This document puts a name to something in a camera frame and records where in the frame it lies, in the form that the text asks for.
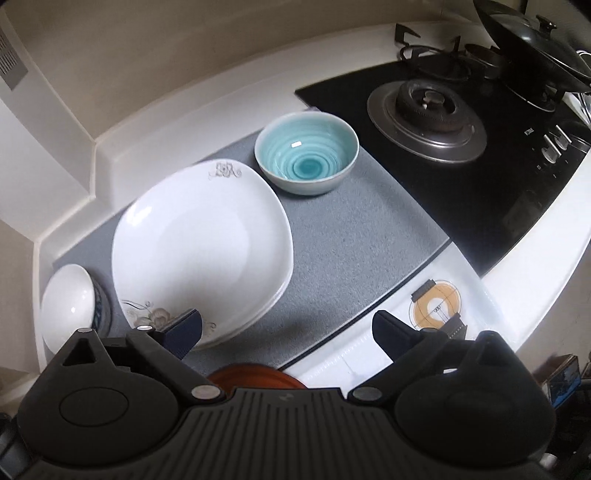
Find stove burner with silver ring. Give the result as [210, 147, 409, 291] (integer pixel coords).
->
[367, 78, 489, 165]

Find black gas stove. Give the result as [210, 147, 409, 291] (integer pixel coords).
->
[294, 33, 591, 278]

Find grey range hood vent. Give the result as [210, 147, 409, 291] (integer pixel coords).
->
[0, 27, 29, 91]

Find white floral plate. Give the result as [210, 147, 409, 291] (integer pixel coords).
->
[112, 161, 295, 350]
[187, 251, 296, 352]

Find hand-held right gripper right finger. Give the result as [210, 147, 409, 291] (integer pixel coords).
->
[346, 310, 536, 402]

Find blue box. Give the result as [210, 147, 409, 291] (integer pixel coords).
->
[544, 354, 583, 409]

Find orange ring sticker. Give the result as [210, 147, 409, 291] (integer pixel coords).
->
[409, 279, 468, 341]

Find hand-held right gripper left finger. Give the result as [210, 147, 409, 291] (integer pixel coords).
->
[44, 308, 227, 402]

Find red plate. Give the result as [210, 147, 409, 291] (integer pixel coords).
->
[207, 364, 306, 391]

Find white bowl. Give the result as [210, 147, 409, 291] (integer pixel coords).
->
[41, 264, 99, 357]

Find black pan support grate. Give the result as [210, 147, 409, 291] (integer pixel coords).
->
[394, 23, 505, 85]

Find teal ribbed bowl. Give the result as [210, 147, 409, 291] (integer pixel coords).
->
[255, 113, 360, 197]

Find grey counter mat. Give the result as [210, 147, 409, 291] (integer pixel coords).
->
[52, 108, 451, 371]

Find black lidded wok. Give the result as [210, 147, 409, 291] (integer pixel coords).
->
[472, 0, 591, 95]

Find blue patterned bowl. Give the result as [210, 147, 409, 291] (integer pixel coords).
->
[90, 277, 114, 339]

